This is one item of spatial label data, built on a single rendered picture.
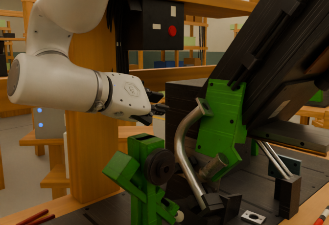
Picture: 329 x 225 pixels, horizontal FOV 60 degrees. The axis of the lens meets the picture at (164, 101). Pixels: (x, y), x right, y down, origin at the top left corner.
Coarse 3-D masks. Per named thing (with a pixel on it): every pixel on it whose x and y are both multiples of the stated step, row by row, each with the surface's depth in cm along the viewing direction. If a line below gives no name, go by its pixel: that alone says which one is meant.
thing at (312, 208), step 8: (328, 184) 97; (320, 192) 92; (328, 192) 92; (312, 200) 87; (320, 200) 87; (328, 200) 87; (304, 208) 82; (312, 208) 82; (320, 208) 82; (296, 216) 79; (304, 216) 79; (312, 216) 79; (328, 216) 79; (280, 224) 75; (288, 224) 75; (296, 224) 75; (304, 224) 75; (312, 224) 75; (328, 224) 75
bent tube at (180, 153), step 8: (200, 104) 76; (208, 104) 79; (192, 112) 78; (200, 112) 77; (208, 112) 76; (184, 120) 80; (192, 120) 79; (184, 128) 80; (176, 136) 81; (184, 136) 81; (176, 144) 81; (184, 144) 82; (176, 152) 80; (184, 152) 80; (184, 160) 79; (184, 168) 78; (192, 168) 78; (192, 176) 76; (192, 184) 75; (200, 184) 75; (200, 192) 73; (200, 200) 72
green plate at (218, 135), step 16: (224, 80) 76; (208, 96) 79; (224, 96) 76; (240, 96) 72; (224, 112) 75; (240, 112) 72; (208, 128) 78; (224, 128) 74; (240, 128) 76; (208, 144) 77; (224, 144) 74
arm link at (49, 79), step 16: (16, 64) 45; (32, 64) 45; (48, 64) 47; (64, 64) 50; (16, 80) 44; (32, 80) 44; (48, 80) 46; (64, 80) 48; (80, 80) 50; (96, 80) 52; (16, 96) 44; (32, 96) 45; (48, 96) 47; (64, 96) 48; (80, 96) 50
